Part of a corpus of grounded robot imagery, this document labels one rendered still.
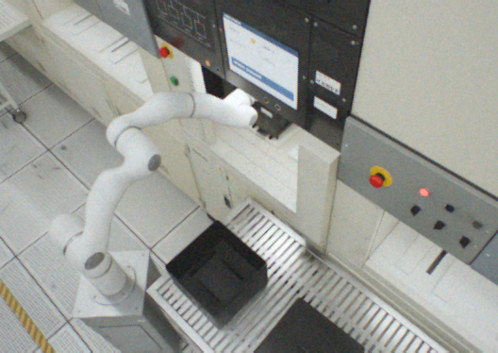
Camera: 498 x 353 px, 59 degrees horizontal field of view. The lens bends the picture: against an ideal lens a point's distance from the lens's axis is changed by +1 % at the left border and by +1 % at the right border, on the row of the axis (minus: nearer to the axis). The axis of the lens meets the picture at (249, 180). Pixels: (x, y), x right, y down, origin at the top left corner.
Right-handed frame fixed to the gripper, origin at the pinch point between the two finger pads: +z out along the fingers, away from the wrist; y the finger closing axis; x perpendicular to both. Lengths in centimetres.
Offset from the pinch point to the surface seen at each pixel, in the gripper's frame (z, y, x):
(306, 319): -61, 68, -33
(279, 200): -30, 29, -32
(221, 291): -73, 35, -42
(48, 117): -53, -194, -119
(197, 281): -76, 25, -42
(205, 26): -29.8, -0.4, 39.5
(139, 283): -93, 8, -42
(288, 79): -30, 34, 38
